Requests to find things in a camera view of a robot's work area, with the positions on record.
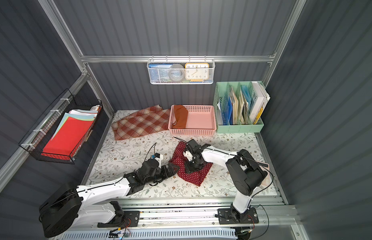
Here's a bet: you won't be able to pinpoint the dark red polka-dot skirt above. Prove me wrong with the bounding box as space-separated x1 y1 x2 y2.
170 142 213 187

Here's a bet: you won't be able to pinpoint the red paper stack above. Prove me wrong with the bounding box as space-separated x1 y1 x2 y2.
42 117 94 160

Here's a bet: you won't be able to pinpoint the small orange white card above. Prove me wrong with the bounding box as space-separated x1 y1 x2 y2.
258 162 272 188

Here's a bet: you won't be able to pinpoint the blue box in basket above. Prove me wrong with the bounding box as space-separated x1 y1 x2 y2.
147 63 173 84

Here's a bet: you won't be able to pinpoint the white book in organizer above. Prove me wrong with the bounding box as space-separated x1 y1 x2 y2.
250 82 271 125

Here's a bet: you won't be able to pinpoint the white wire wall basket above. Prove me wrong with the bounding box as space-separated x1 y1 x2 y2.
147 57 216 85

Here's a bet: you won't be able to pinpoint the blue folders in organizer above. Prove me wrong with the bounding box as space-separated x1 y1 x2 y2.
222 93 234 126

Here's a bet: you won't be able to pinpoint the floral table mat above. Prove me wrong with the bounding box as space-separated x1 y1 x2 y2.
86 129 265 199

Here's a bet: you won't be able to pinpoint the grey tape roll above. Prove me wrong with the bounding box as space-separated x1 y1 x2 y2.
168 64 185 82

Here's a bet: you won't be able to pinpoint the yellow alarm clock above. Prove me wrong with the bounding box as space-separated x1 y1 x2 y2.
185 63 210 82

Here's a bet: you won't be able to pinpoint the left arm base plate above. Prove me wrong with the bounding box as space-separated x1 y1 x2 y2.
97 211 140 228

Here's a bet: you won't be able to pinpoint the black wire side basket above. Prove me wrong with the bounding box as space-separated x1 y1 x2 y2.
19 90 103 164

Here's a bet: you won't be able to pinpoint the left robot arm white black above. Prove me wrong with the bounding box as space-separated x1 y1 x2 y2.
39 158 180 238

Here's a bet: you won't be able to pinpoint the rust orange skirt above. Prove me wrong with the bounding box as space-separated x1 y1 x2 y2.
173 105 189 129

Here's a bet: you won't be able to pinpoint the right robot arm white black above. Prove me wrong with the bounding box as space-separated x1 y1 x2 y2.
184 140 268 217

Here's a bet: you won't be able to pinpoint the pink plastic basket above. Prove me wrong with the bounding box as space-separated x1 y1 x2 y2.
168 105 217 136

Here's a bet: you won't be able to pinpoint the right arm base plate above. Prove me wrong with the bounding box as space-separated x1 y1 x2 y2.
215 208 259 225

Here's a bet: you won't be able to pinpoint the red plaid skirt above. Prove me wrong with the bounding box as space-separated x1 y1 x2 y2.
111 105 171 141

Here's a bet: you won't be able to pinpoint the mint green file organizer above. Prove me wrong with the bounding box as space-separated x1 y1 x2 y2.
213 81 264 134

